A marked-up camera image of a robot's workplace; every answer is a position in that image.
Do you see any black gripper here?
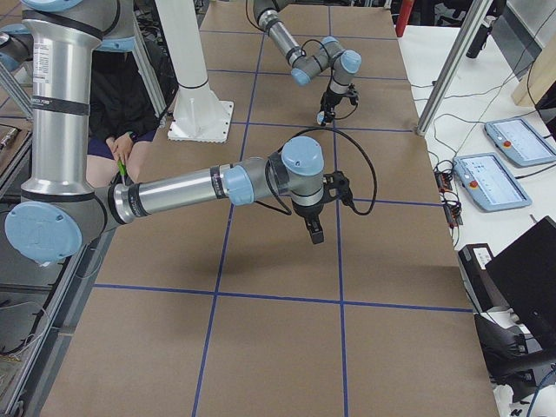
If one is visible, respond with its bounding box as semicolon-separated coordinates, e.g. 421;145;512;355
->
293;202;324;244
320;84;359;126

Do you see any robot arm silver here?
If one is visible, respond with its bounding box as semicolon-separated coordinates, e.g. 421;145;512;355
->
4;1;325;264
246;1;362;126

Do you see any brown paper table cover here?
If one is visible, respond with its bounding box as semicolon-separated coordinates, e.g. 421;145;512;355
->
42;6;498;416

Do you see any small electronics board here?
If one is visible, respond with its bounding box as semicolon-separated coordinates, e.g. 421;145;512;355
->
434;160;463;229

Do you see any near teach pendant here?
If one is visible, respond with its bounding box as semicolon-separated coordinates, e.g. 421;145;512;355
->
453;153;532;212

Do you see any teach pendant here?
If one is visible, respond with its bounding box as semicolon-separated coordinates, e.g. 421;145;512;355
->
453;153;532;212
484;117;555;168

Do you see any black box with label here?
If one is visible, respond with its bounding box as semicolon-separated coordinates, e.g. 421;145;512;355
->
458;243;508;312

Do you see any far teach pendant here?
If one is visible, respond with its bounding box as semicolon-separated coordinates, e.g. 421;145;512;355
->
484;117;555;168

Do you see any seated person in black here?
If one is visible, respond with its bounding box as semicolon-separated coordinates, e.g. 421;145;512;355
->
86;50;159;188

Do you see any black laptop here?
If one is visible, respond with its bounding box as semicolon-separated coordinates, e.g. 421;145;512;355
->
486;216;555;348

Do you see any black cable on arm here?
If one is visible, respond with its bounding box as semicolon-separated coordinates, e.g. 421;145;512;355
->
265;126;377;216

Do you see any white pedestal column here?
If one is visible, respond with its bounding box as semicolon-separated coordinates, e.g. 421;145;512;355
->
156;0;234;142

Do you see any aluminium frame post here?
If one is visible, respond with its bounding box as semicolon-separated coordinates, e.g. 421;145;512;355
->
416;0;506;136

